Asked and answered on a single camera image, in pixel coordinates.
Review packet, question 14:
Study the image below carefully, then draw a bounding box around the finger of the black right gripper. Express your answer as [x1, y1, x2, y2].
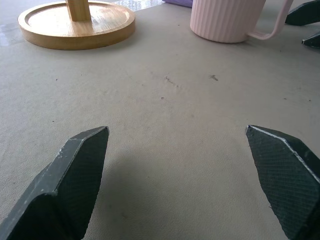
[300, 31, 320, 49]
[284, 0, 320, 27]

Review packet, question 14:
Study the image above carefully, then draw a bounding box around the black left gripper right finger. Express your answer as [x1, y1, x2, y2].
[245, 124, 320, 240]

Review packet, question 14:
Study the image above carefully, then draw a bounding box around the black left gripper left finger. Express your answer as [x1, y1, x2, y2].
[0, 125, 110, 240]

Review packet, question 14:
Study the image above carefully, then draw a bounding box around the pink ribbed mug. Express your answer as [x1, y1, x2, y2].
[189, 0, 295, 44]

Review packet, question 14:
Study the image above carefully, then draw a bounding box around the wooden mug stand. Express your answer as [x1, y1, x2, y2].
[17, 0, 137, 51]

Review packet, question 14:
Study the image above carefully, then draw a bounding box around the purple object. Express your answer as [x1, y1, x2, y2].
[162, 0, 194, 8]

